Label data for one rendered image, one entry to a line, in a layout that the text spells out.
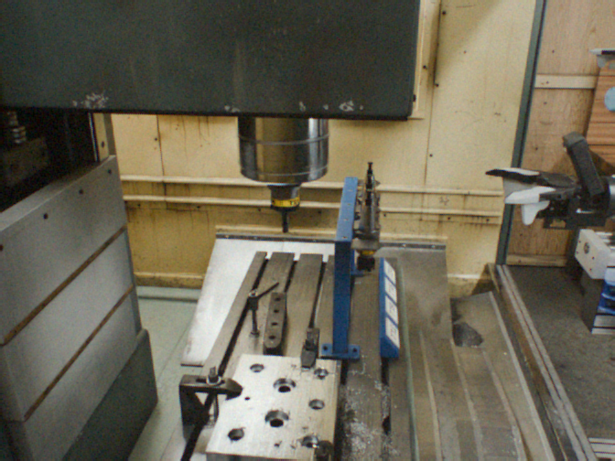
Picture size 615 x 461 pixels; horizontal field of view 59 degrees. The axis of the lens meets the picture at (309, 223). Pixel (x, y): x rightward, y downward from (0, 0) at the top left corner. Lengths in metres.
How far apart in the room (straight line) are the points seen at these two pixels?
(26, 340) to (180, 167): 1.19
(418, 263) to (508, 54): 0.78
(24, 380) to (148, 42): 0.62
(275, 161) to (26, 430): 0.65
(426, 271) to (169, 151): 1.05
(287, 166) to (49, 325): 0.55
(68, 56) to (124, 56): 0.08
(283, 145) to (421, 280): 1.25
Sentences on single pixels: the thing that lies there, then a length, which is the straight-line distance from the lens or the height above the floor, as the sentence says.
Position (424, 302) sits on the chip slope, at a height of 0.75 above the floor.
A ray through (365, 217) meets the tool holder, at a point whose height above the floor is 1.27.
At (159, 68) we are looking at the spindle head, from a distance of 0.84.
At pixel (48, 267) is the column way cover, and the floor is 1.30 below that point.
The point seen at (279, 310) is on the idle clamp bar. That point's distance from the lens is 1.49.
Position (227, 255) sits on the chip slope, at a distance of 2.12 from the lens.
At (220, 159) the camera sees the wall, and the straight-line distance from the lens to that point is 2.07.
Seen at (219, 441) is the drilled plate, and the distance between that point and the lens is 1.10.
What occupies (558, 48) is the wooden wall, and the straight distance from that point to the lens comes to 3.66.
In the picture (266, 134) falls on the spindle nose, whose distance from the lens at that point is 0.86.
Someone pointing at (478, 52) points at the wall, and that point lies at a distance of 1.94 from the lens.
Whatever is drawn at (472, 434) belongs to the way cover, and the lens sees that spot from 1.49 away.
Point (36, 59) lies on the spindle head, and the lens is 0.92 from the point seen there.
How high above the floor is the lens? 1.77
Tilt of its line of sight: 23 degrees down
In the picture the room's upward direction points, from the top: straight up
